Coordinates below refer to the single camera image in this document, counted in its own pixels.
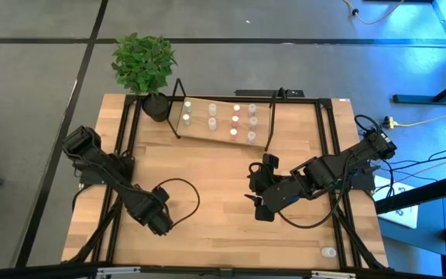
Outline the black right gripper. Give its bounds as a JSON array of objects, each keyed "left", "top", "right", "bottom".
[{"left": 245, "top": 174, "right": 305, "bottom": 222}]

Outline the black plant pot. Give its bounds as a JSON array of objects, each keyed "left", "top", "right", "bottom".
[{"left": 141, "top": 92, "right": 170, "bottom": 123}]

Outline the white printed sheet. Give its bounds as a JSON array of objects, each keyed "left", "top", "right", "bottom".
[{"left": 372, "top": 174, "right": 420, "bottom": 229}]

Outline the green artificial plant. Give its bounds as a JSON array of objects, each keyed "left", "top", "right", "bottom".
[{"left": 111, "top": 33, "right": 178, "bottom": 96}]

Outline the black metal beam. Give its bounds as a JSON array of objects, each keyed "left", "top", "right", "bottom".
[{"left": 376, "top": 170, "right": 446, "bottom": 214}]

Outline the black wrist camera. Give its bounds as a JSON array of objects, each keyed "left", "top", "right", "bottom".
[
  {"left": 152, "top": 186, "right": 170, "bottom": 202},
  {"left": 262, "top": 153, "right": 280, "bottom": 171}
]

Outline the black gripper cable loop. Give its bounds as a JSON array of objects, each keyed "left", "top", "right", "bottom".
[
  {"left": 276, "top": 154, "right": 350, "bottom": 229},
  {"left": 153, "top": 177, "right": 201, "bottom": 229}
]

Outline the wooden shelf with black frame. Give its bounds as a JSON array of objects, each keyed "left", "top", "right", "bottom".
[{"left": 166, "top": 78, "right": 288, "bottom": 153}]

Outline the black aluminium table frame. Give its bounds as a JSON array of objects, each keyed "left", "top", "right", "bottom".
[{"left": 62, "top": 94, "right": 393, "bottom": 272}]

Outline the beige cable with yellow plug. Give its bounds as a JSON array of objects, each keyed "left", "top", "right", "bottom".
[{"left": 382, "top": 110, "right": 446, "bottom": 131}]

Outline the black floor cable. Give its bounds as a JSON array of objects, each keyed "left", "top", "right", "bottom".
[{"left": 377, "top": 142, "right": 446, "bottom": 168}]

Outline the black desk frame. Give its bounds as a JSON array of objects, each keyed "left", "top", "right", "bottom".
[{"left": 393, "top": 0, "right": 446, "bottom": 105}]

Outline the beige floor cable with connectors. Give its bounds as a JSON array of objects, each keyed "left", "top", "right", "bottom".
[{"left": 341, "top": 0, "right": 406, "bottom": 26}]

